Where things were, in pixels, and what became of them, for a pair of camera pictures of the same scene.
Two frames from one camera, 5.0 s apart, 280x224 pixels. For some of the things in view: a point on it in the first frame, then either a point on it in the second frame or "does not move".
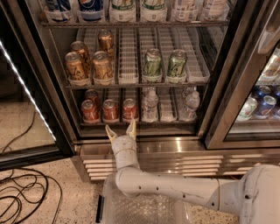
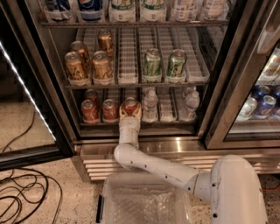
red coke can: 129,107 does not move
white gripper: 123,144 -> 129,123
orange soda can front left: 75,66 does not move
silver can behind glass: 248,109 does not move
